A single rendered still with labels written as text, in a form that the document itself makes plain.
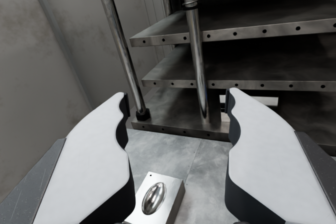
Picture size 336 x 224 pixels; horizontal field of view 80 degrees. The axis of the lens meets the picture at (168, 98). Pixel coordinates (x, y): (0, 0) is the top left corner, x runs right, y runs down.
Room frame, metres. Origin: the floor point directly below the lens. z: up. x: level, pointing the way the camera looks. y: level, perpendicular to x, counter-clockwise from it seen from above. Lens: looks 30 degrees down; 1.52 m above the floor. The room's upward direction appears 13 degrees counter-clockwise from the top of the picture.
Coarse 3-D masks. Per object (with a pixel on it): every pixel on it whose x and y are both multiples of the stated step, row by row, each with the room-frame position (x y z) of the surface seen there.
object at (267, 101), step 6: (222, 90) 0.93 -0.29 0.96; (246, 90) 0.87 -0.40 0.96; (252, 90) 0.86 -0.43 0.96; (258, 90) 0.85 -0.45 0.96; (264, 90) 0.84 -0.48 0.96; (270, 90) 0.82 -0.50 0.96; (276, 90) 0.81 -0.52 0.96; (222, 96) 0.88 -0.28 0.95; (252, 96) 0.81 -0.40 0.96; (258, 96) 0.80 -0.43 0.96; (264, 96) 0.79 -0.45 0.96; (270, 96) 0.78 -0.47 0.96; (276, 96) 0.76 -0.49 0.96; (222, 102) 0.88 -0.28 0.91; (264, 102) 0.79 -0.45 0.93; (270, 102) 0.77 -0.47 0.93; (276, 102) 0.76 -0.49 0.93; (222, 108) 0.89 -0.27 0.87; (270, 108) 0.77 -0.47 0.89; (276, 108) 0.76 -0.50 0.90; (222, 114) 0.89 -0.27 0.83; (222, 120) 0.89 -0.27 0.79; (228, 120) 0.87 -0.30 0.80
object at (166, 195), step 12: (144, 180) 0.54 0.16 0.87; (156, 180) 0.53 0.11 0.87; (168, 180) 0.52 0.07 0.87; (180, 180) 0.50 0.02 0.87; (144, 192) 0.49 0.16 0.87; (156, 192) 0.49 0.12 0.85; (168, 192) 0.47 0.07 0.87; (180, 192) 0.47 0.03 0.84; (144, 204) 0.45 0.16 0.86; (156, 204) 0.45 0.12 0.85; (168, 204) 0.42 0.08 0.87; (132, 216) 0.41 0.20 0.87; (144, 216) 0.40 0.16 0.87; (156, 216) 0.39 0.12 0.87; (168, 216) 0.38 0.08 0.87
